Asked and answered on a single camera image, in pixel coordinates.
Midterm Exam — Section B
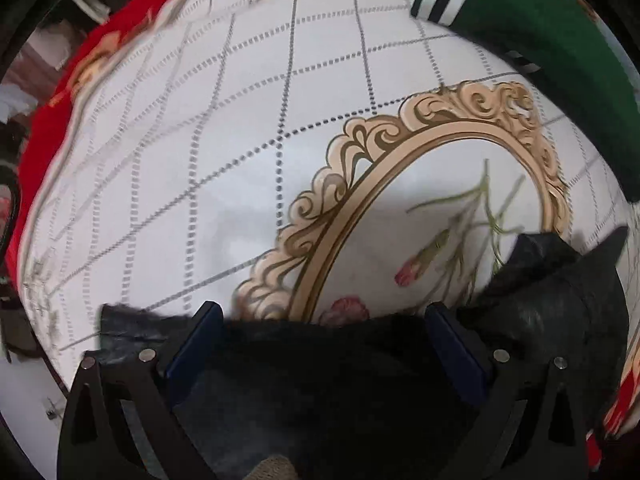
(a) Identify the red floral fleece blanket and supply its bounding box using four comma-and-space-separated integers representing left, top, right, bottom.
4, 0, 640, 470

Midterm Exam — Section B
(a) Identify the green striped sweater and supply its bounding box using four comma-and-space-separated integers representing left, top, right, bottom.
410, 0, 639, 203

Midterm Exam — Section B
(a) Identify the black leather jacket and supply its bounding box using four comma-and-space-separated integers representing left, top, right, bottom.
96, 224, 630, 480

